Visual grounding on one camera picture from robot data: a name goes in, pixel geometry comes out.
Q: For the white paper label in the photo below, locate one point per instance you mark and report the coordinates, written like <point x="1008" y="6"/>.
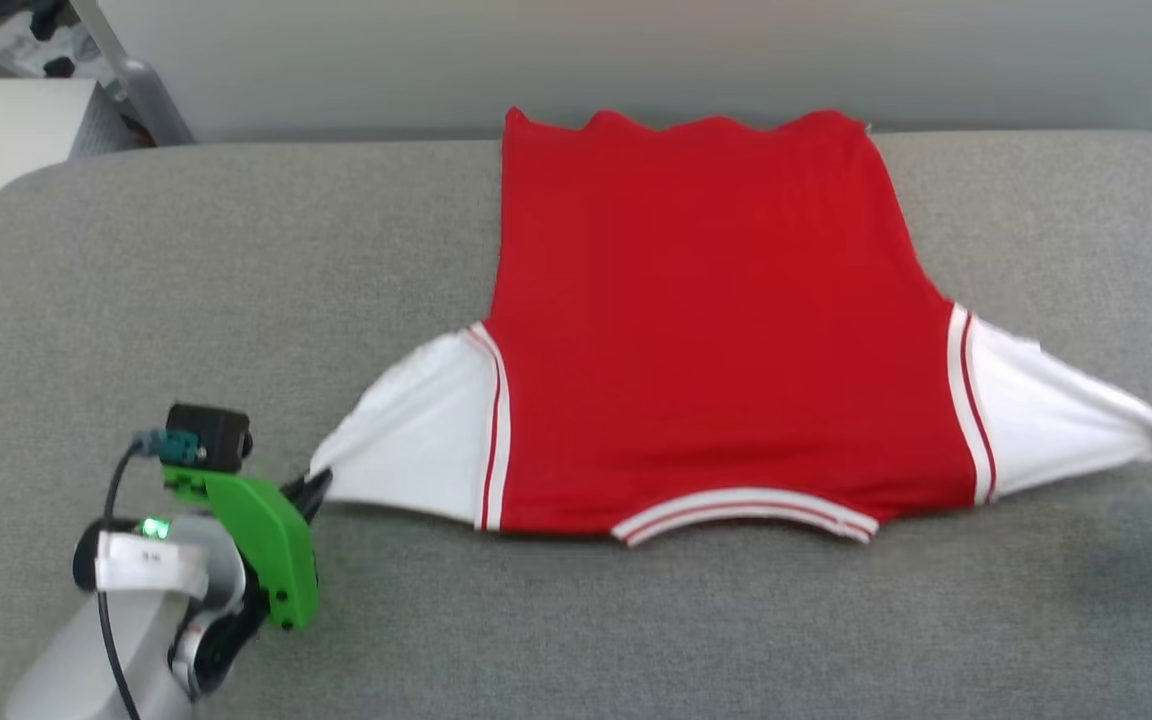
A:
<point x="151" y="562"/>

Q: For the grey partition foot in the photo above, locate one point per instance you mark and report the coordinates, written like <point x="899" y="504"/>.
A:
<point x="146" y="95"/>

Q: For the white partition board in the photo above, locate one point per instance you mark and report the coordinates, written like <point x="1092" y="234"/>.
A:
<point x="636" y="60"/>

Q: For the white power strip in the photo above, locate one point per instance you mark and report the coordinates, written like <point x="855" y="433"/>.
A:
<point x="36" y="45"/>

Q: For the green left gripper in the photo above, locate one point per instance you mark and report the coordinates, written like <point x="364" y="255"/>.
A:
<point x="261" y="530"/>

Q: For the white cabinet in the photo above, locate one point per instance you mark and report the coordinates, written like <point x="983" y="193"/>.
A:
<point x="16" y="150"/>

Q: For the red and white shirt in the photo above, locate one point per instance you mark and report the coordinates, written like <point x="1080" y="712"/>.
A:
<point x="716" y="330"/>

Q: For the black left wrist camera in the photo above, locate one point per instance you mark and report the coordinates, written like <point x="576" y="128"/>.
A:
<point x="206" y="435"/>

